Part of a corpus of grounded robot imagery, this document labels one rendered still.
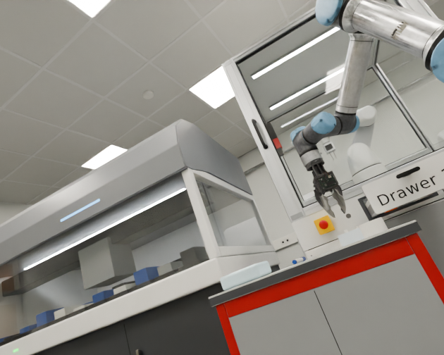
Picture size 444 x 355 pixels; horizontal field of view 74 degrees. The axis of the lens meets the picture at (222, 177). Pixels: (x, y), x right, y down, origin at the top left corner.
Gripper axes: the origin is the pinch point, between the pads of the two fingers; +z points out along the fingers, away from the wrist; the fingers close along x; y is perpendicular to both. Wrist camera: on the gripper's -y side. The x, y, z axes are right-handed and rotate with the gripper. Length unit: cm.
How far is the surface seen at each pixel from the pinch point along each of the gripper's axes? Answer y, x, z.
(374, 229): 21.4, 2.9, 10.3
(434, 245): -25.8, 33.7, 23.9
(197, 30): -82, -20, -192
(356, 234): 7.0, 0.9, 9.7
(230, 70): -34, -12, -104
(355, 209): -29.5, 13.5, -1.2
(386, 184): 5.6, 17.9, -2.2
